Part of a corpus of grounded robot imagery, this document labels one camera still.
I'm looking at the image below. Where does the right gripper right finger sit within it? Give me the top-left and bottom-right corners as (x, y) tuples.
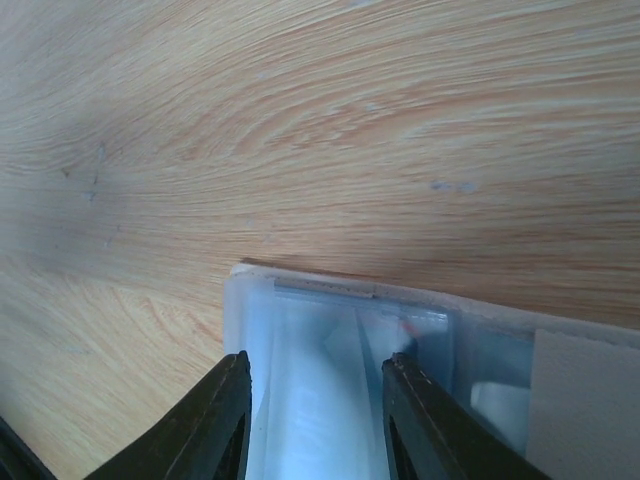
(382, 353), (547, 479)

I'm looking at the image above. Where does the blue card in holder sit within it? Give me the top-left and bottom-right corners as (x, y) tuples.
(245, 294), (453, 479)

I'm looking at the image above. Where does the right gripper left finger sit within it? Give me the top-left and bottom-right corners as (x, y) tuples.
(88, 351), (252, 479)

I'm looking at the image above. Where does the beige card holder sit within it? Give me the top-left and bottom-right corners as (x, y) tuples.
(223, 264), (639, 479)

